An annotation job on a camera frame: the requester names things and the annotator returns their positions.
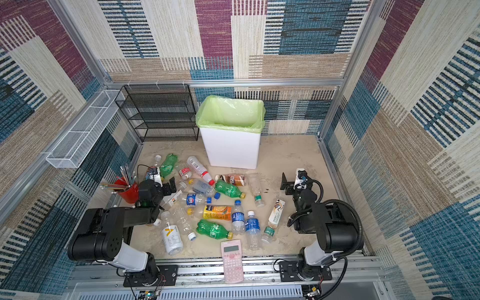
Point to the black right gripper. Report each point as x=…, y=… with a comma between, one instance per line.
x=289, y=184

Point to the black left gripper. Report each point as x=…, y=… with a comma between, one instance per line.
x=166, y=187

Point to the clear bottle white cap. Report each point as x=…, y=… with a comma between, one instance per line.
x=184, y=223

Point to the white label green cap bottle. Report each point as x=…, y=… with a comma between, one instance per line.
x=273, y=221

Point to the white yellow label bottle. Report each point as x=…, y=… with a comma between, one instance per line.
x=170, y=234

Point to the orange juice bottle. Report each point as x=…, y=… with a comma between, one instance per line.
x=211, y=212

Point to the blue label water bottle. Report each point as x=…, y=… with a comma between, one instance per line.
x=253, y=231
x=238, y=218

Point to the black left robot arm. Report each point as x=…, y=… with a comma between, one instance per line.
x=104, y=235

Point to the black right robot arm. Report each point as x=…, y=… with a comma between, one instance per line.
x=335, y=223

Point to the white bin with green liner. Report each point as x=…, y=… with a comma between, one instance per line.
x=231, y=131

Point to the pepsi label clear bottle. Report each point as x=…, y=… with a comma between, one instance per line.
x=193, y=199

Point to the small red label bottle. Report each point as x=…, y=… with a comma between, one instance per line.
x=184, y=172

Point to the light blue label bottle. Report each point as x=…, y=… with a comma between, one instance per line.
x=201, y=187

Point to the red pencil cup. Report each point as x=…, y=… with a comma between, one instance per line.
x=130, y=195

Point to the clear bottle red cap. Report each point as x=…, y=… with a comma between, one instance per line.
x=200, y=170

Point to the brown tea bottle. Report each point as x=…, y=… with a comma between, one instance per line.
x=233, y=179

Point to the pink calculator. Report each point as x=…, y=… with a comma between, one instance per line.
x=232, y=261

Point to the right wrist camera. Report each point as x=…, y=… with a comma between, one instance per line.
x=301, y=180

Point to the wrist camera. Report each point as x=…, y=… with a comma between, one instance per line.
x=301, y=180
x=153, y=173

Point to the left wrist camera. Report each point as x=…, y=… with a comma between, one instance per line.
x=153, y=173

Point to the black wire mesh shelf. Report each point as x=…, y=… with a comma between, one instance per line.
x=159, y=112

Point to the white wire wall basket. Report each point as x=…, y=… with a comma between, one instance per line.
x=76, y=144

